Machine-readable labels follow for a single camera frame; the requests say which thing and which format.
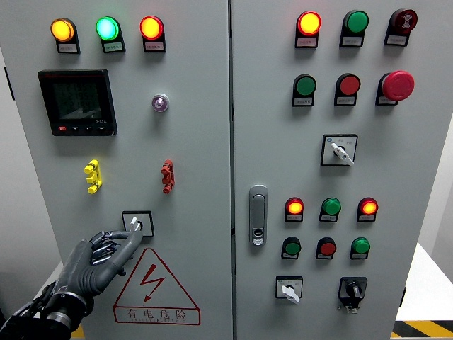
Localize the black-handle turn switch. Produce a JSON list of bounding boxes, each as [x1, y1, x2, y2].
[[337, 276, 368, 315]]

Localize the small red push button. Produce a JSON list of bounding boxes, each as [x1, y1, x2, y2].
[[316, 237, 338, 257]]

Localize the large dark green lamp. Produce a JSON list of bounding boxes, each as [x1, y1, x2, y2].
[[343, 9, 369, 35]]

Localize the small green push button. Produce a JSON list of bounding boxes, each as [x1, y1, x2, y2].
[[282, 237, 302, 256]]

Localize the small red handle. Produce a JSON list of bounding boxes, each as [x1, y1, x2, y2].
[[161, 159, 176, 194]]

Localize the large yellow round lamp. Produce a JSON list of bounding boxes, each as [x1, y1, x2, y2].
[[50, 17, 76, 43]]

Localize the large green push button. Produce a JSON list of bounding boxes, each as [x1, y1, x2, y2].
[[294, 74, 318, 97]]

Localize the black display meter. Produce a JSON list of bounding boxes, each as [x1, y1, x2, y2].
[[37, 69, 118, 137]]

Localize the small red-ringed orange lamp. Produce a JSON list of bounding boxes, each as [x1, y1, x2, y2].
[[357, 197, 379, 216], [285, 197, 304, 216]]

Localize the white round lamp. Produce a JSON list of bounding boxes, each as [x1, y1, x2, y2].
[[151, 93, 170, 113]]

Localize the small yellow handle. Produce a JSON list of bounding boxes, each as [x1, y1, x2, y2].
[[83, 159, 103, 194]]

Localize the large white-handle turn switch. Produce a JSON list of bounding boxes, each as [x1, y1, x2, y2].
[[320, 133, 359, 167]]

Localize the dark red round buzzer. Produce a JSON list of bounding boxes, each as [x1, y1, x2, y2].
[[391, 8, 418, 35]]

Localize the large red-ringed orange lamp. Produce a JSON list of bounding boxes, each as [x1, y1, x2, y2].
[[139, 15, 165, 41], [296, 11, 323, 37]]

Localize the large red stop button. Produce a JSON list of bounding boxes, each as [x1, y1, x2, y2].
[[379, 70, 415, 102]]

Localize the grey cabinet door with display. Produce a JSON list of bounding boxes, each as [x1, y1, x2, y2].
[[0, 0, 234, 340]]

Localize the large bright green lamp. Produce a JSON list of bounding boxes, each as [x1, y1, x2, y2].
[[95, 16, 121, 42]]

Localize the red warning triangle sticker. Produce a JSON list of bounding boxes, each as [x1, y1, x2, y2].
[[113, 247, 202, 326]]

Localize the small printed white-handle switch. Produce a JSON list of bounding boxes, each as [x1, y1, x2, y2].
[[275, 276, 304, 305]]

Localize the grey cabinet door with lock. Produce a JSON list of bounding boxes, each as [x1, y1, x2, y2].
[[231, 0, 453, 340]]

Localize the large red push button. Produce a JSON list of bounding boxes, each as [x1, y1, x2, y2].
[[336, 73, 362, 97]]

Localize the silver door lock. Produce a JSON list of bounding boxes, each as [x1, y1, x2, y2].
[[248, 184, 268, 247]]

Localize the small green round lamp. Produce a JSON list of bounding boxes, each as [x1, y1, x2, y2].
[[321, 197, 343, 216], [350, 237, 371, 256]]

